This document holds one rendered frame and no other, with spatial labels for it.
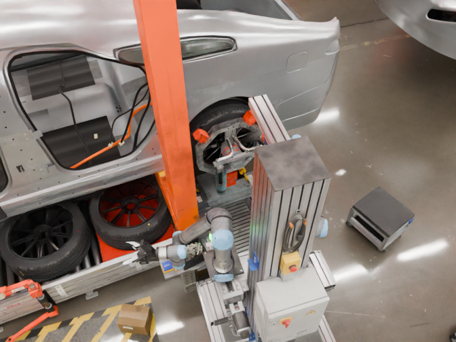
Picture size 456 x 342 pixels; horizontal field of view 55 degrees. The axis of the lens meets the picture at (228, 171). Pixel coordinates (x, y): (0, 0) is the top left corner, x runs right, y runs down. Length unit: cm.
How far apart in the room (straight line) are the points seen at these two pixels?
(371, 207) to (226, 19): 199
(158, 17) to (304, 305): 158
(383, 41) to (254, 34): 356
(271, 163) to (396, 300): 236
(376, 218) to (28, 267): 277
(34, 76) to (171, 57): 261
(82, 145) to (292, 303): 219
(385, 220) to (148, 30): 260
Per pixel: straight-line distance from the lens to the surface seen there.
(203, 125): 329
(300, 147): 192
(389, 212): 395
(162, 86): 226
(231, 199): 403
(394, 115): 530
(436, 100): 568
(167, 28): 209
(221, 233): 230
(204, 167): 350
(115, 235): 353
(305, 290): 244
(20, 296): 365
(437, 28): 484
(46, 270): 361
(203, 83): 304
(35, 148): 312
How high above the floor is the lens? 343
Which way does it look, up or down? 51 degrees down
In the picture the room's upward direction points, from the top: 1 degrees counter-clockwise
